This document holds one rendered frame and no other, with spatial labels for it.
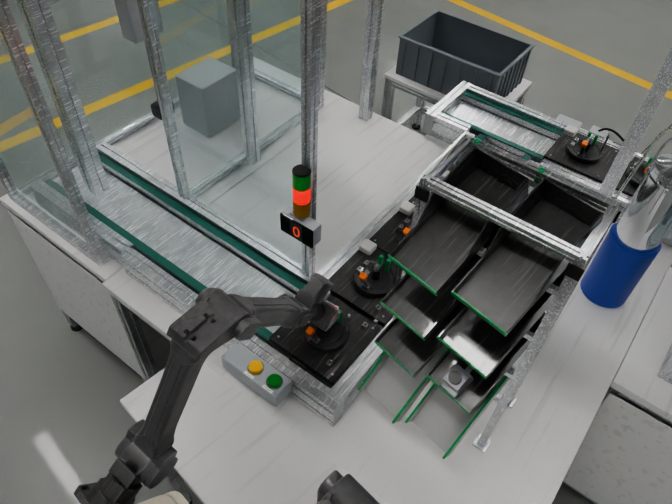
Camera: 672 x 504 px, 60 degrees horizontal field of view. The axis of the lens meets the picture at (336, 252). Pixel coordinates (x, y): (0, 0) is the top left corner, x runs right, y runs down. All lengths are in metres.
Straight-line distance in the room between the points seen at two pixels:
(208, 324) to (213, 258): 1.00
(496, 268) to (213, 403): 0.95
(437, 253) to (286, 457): 0.76
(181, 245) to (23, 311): 1.39
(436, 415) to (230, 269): 0.84
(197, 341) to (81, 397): 1.92
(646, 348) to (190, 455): 1.44
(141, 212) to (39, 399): 1.12
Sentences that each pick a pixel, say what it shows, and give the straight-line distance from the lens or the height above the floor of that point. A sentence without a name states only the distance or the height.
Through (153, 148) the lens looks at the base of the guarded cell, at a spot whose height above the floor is 0.86.
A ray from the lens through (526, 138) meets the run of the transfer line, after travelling 2.67.
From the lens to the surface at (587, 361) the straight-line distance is 2.02.
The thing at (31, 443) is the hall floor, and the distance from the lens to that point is 2.88.
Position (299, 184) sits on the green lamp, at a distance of 1.55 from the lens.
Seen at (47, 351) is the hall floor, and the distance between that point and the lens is 3.10.
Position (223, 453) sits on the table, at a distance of 1.70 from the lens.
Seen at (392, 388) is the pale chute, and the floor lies 1.03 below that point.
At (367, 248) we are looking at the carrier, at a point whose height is 0.99.
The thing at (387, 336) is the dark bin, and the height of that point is 1.20.
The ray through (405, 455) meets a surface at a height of 0.86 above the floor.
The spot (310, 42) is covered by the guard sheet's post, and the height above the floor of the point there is 1.77.
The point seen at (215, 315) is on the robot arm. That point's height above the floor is 1.58.
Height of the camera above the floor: 2.42
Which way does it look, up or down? 48 degrees down
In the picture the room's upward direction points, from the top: 4 degrees clockwise
